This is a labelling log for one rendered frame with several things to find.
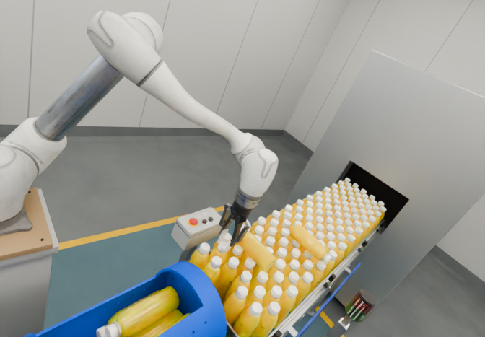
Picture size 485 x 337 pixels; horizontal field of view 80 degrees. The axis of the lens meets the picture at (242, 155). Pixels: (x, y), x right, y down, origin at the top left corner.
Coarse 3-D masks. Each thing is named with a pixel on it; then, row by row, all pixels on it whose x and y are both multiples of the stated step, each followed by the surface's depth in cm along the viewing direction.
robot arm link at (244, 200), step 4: (236, 192) 103; (240, 192) 100; (236, 196) 102; (240, 196) 100; (244, 196) 99; (248, 196) 99; (236, 200) 102; (240, 200) 101; (244, 200) 100; (248, 200) 99; (252, 200) 100; (256, 200) 100; (240, 204) 101; (244, 204) 100; (248, 204) 100; (252, 204) 101; (256, 204) 103; (248, 208) 101; (252, 208) 102
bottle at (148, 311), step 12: (168, 288) 89; (144, 300) 83; (156, 300) 83; (168, 300) 85; (132, 312) 78; (144, 312) 80; (156, 312) 82; (168, 312) 86; (120, 324) 76; (132, 324) 77; (144, 324) 79; (120, 336) 75
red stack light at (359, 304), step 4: (356, 296) 102; (352, 300) 102; (356, 300) 101; (360, 300) 99; (356, 304) 100; (360, 304) 99; (364, 304) 98; (360, 308) 99; (364, 308) 98; (368, 308) 98; (364, 312) 99; (368, 312) 100
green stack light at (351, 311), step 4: (348, 304) 104; (352, 304) 102; (348, 308) 103; (352, 308) 101; (356, 308) 100; (348, 312) 103; (352, 312) 101; (356, 312) 100; (360, 312) 100; (352, 316) 102; (356, 316) 101; (360, 316) 100; (364, 316) 101; (356, 320) 101; (360, 320) 102
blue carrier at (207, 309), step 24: (192, 264) 89; (144, 288) 92; (192, 288) 81; (96, 312) 80; (192, 312) 91; (216, 312) 80; (24, 336) 62; (48, 336) 71; (72, 336) 77; (168, 336) 69; (192, 336) 73; (216, 336) 79
